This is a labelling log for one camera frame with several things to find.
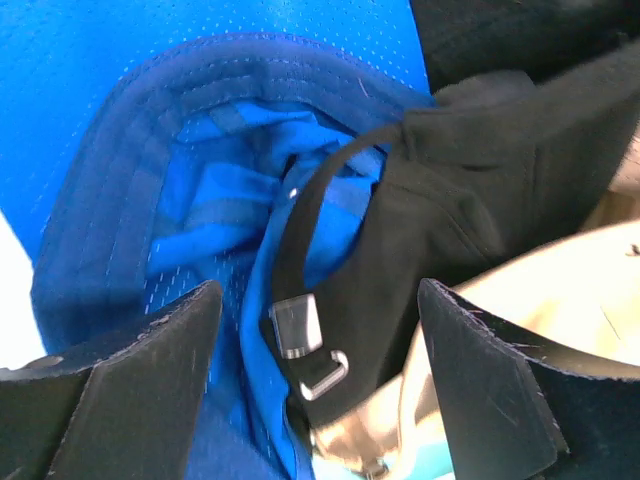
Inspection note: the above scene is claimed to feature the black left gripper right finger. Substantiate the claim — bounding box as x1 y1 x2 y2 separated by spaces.
418 279 639 480

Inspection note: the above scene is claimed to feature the black baseball cap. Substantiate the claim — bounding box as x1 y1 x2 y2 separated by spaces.
265 1 639 428

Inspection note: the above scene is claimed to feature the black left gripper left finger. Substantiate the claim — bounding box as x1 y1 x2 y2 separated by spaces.
1 281 222 479

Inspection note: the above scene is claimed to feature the blue cap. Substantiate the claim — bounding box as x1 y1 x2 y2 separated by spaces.
1 1 431 479

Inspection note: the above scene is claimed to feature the beige hat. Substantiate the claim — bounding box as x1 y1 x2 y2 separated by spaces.
309 189 640 480

